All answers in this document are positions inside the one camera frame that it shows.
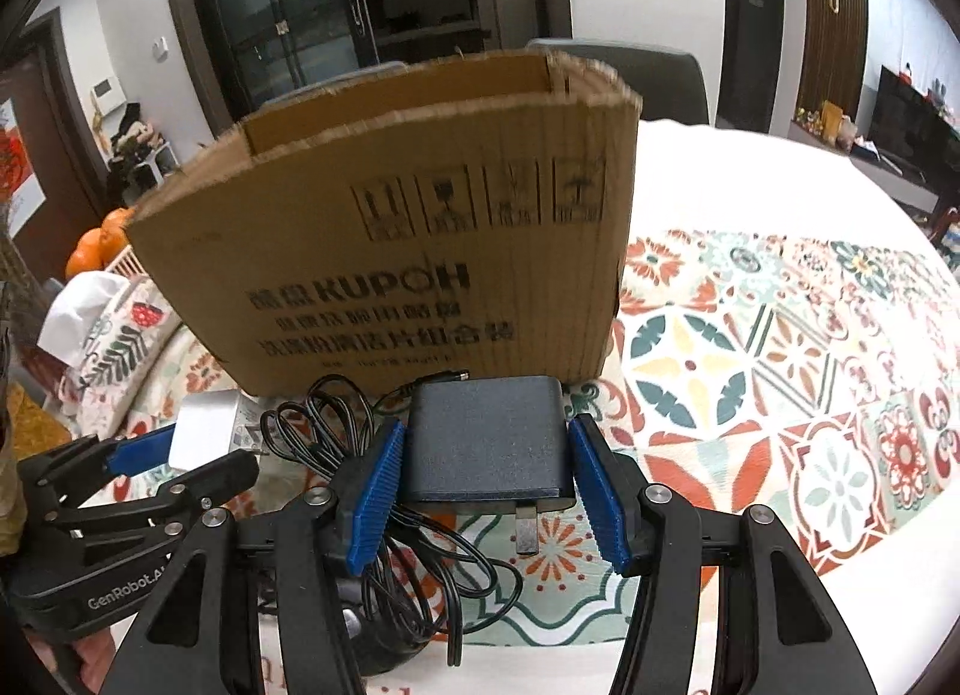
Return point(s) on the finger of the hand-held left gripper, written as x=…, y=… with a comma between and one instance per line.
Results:
x=217, y=474
x=139, y=451

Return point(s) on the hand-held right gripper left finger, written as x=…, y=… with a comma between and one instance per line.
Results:
x=375, y=500

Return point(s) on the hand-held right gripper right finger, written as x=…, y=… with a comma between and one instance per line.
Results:
x=600, y=507

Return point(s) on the white charger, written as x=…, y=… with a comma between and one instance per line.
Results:
x=206, y=429

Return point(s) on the black power adapter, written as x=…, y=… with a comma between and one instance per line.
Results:
x=487, y=440

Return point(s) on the brown cardboard box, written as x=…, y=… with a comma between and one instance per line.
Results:
x=315, y=252

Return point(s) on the person's left hand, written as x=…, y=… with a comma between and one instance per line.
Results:
x=82, y=665

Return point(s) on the floral tissue pack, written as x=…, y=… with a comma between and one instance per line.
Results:
x=112, y=342

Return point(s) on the yellow woven box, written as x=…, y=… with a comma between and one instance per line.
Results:
x=30, y=417

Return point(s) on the black round device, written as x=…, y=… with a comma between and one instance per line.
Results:
x=375, y=646

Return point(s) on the orange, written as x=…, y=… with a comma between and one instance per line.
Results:
x=86, y=252
x=120, y=219

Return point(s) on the glass vase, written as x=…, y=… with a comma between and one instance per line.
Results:
x=11, y=267

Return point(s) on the white stool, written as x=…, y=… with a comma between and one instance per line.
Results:
x=146, y=173

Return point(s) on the plush toy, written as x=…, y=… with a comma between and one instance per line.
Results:
x=135, y=132

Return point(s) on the grey dining chair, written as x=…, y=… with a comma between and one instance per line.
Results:
x=300, y=91
x=667, y=87

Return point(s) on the television cabinet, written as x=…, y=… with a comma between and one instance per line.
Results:
x=900, y=188

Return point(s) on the chair with draped clothes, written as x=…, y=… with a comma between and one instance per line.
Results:
x=949, y=230

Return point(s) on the black television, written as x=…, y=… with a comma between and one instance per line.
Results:
x=907, y=117

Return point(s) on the dark wooden door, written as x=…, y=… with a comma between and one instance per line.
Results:
x=757, y=27

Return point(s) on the slatted wooden cabinet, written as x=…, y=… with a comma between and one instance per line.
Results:
x=817, y=50

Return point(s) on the red wall picture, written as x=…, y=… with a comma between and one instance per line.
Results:
x=11, y=162

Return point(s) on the white wall control panel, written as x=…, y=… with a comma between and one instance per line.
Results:
x=105, y=95

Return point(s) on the white wall switch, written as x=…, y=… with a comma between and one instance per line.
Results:
x=159, y=48

